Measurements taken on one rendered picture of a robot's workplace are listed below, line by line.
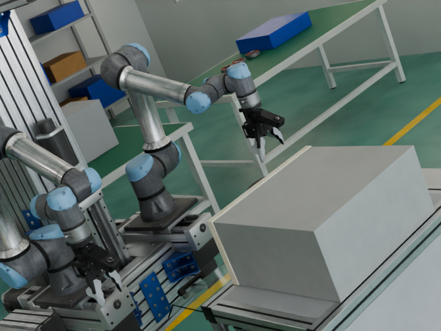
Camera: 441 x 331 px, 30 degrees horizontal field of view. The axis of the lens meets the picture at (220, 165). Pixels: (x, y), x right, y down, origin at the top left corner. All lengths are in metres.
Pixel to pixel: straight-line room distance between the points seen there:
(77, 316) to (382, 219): 1.27
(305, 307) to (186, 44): 8.06
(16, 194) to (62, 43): 6.66
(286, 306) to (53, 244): 1.05
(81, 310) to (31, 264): 0.24
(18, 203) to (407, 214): 1.59
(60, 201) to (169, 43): 7.95
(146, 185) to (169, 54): 7.19
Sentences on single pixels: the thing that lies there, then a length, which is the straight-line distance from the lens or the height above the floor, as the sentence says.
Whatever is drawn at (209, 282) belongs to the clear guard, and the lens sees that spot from 2.48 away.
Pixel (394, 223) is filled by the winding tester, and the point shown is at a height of 1.18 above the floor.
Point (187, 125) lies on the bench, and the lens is 5.43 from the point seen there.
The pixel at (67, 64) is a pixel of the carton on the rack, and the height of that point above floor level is 0.90.
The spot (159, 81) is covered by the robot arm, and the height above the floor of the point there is 1.55.
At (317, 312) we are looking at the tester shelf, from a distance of 2.02.
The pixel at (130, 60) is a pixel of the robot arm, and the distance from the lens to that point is 3.10.
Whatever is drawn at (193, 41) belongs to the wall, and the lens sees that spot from 9.84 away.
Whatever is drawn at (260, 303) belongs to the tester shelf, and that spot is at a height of 1.11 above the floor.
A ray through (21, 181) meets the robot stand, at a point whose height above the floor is 1.39.
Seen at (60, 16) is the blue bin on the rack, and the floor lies 1.39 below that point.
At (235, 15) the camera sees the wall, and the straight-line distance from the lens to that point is 9.16.
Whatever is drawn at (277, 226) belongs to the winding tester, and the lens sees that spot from 2.02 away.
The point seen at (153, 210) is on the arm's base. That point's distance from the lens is 3.18.
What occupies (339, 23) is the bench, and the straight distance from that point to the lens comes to 6.59.
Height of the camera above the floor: 2.13
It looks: 18 degrees down
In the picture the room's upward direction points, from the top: 22 degrees counter-clockwise
